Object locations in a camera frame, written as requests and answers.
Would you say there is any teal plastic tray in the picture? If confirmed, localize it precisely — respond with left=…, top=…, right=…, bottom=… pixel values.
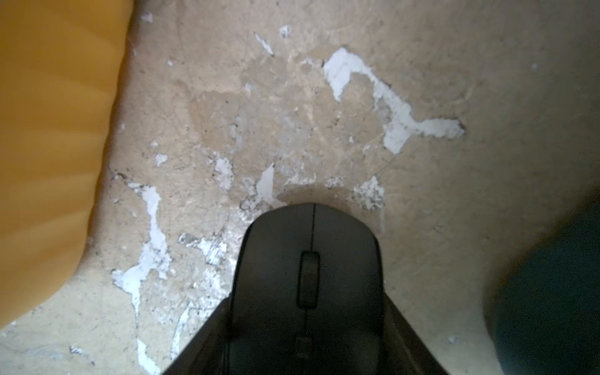
left=492, top=203, right=599, bottom=374

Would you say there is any yellow plastic tray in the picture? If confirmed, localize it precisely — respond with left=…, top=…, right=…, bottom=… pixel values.
left=1, top=1, right=134, bottom=325

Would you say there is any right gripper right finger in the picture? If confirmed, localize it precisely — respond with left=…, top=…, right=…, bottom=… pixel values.
left=381, top=294, right=448, bottom=375

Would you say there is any black mouse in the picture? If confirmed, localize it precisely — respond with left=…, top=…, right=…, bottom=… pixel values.
left=225, top=203, right=384, bottom=374

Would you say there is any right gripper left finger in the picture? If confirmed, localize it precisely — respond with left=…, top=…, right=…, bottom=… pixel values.
left=162, top=298, right=230, bottom=375

